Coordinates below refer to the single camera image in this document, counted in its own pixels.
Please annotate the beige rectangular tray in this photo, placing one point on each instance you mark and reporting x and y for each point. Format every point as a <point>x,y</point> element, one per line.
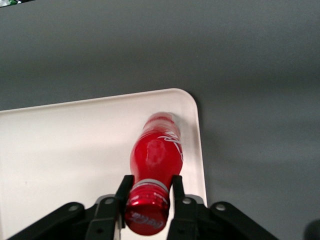
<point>62,150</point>

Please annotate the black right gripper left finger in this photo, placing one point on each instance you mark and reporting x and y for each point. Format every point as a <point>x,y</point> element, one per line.
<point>100,220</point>

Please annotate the red coke bottle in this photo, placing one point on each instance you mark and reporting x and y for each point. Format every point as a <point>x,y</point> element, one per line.
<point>152,160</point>

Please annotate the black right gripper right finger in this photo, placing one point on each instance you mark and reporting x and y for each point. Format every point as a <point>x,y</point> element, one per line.
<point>190,220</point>

